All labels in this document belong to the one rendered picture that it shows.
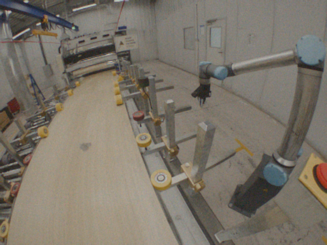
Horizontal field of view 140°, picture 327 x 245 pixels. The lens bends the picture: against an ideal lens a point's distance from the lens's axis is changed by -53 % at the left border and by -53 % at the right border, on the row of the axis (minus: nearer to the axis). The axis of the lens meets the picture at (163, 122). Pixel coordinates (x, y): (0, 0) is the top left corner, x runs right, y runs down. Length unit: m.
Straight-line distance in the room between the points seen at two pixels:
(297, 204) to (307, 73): 0.49
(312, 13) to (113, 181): 3.24
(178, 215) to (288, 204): 0.59
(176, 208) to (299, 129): 0.71
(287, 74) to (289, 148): 2.36
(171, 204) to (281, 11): 3.31
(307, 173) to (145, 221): 0.41
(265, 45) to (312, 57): 2.63
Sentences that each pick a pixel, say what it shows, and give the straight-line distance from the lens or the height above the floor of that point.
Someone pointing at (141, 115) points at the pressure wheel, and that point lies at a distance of 0.83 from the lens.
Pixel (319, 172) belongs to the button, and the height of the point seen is 1.23.
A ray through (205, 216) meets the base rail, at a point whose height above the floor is 0.70.
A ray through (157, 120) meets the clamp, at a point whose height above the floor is 0.87.
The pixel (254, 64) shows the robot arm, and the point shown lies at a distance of 0.85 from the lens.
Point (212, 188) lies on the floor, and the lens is 1.51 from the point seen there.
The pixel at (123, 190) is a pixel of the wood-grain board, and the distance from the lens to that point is 0.50.
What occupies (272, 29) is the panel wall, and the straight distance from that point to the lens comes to 3.17.
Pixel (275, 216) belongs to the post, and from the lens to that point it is 0.29.
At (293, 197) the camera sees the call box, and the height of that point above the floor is 1.19.
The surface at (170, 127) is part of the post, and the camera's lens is 0.59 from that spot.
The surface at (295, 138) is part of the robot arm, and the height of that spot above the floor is 1.02.
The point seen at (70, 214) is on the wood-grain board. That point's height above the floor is 0.90.
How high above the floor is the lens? 1.33
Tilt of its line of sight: 36 degrees down
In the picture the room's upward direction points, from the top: 5 degrees counter-clockwise
